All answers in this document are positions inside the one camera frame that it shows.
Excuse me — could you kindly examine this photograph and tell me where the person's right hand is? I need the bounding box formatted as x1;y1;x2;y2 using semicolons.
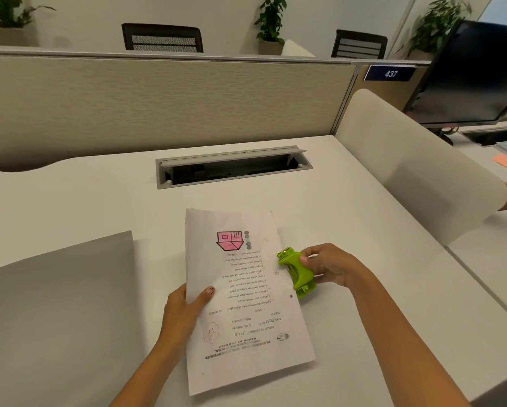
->
299;243;375;289

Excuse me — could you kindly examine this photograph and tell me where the person's left hand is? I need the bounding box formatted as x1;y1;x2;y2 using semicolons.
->
158;283;216;354

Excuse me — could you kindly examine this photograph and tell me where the green hole punch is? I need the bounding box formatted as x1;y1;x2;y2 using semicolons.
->
277;246;317;301

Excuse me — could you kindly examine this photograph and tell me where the white paper pink house drawing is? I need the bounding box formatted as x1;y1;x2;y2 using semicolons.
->
184;209;317;397

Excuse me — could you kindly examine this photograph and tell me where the grey ring binder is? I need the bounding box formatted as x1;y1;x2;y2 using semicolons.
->
0;231;146;407

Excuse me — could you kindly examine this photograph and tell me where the person's left forearm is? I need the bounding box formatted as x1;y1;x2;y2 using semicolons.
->
109;339;186;407

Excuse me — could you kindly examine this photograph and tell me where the person's right forearm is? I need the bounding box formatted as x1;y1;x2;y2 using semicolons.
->
348;269;473;407

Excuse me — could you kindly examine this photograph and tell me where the white side divider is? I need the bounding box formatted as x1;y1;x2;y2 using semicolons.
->
334;88;507;246
280;39;317;58

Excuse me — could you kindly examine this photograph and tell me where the black monitor stand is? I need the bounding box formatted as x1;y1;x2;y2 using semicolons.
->
435;125;460;147

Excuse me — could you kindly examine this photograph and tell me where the brown partition panel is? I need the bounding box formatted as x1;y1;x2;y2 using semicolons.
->
351;62;430;113

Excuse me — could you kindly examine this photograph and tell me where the blue desk number sign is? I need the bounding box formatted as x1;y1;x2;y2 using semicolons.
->
363;64;417;83

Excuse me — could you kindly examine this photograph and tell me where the beige fabric partition panel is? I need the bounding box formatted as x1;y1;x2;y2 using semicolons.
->
0;48;362;172

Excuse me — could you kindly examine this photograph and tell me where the black mesh office chair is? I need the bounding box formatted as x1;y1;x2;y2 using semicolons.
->
331;29;388;60
121;23;205;54

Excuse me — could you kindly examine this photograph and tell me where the potted small-leaf plant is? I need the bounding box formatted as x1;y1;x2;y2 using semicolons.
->
254;0;291;56

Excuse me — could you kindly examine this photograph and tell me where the black computer monitor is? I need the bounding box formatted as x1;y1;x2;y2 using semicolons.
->
402;19;507;128

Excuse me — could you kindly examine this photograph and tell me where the potted bushy green plant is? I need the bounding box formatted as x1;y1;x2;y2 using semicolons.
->
399;0;473;61

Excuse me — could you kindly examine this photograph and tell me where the potted long-leaf plant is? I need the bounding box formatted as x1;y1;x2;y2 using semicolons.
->
0;0;57;48

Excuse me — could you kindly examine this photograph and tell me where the grey desk cable box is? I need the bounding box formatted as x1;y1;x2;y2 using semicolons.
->
461;127;507;147
155;147;313;190

